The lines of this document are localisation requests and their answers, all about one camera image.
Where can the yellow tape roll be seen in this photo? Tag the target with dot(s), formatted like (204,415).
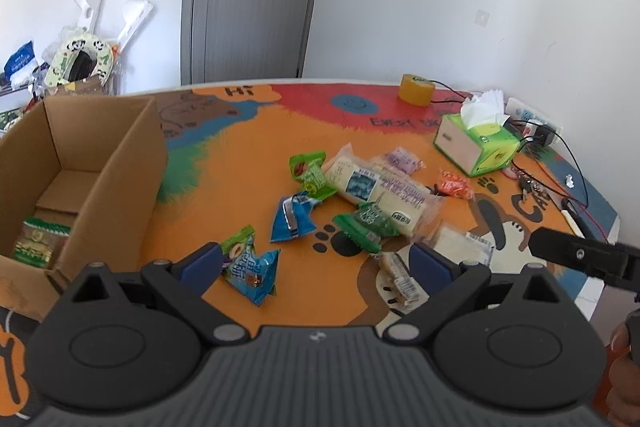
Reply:
(415,91)

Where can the colourful printed table mat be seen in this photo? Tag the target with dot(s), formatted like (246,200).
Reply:
(300,132)

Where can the green biscuit packet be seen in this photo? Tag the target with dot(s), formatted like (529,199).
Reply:
(40,242)

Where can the short white foam board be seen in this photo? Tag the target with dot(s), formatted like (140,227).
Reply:
(134,22)

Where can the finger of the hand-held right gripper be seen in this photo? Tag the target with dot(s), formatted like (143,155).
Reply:
(585,254)

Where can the panda print toilet seat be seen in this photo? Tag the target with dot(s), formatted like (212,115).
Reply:
(60,67)

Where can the white pen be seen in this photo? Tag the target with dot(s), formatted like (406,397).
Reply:
(572,218)

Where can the green nut snack packet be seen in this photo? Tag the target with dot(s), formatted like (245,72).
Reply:
(312,177)

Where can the clear white bread packet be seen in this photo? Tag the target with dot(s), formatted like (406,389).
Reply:
(465,247)

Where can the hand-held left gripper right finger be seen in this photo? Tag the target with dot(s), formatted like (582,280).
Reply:
(430,266)

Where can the white wall socket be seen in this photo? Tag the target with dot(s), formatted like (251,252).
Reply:
(482,17)

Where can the brown cardboard box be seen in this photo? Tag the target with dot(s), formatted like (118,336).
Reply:
(125,187)

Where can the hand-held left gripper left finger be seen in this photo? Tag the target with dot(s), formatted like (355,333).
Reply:
(202,266)

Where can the blue snack packet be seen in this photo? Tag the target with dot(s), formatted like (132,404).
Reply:
(295,222)

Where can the green white snack packet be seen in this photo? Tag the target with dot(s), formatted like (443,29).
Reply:
(367,226)

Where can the green white tissue box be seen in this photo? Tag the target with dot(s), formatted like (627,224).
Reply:
(470,147)

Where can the bunch of keys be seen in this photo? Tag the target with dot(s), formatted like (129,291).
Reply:
(527,189)

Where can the blue plastic bag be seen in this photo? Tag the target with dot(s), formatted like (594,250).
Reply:
(21,59)

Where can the brown cake packet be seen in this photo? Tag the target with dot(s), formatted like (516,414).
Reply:
(400,282)

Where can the black charger plug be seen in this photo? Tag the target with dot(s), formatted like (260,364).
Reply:
(544,136)

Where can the white power strip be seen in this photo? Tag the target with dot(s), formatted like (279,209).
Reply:
(520,108)

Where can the open cardboard box with clutter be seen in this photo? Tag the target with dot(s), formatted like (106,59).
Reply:
(90,86)

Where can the orange snack packet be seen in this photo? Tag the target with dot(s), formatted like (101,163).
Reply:
(452,184)

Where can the long white bread packet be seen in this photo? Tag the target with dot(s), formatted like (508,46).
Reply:
(370,187)

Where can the purple snack packet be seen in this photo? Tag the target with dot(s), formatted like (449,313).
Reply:
(405,159)

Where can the blue green nut packet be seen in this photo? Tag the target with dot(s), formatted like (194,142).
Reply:
(250,274)

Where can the person's right hand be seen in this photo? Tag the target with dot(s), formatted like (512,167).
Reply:
(622,387)

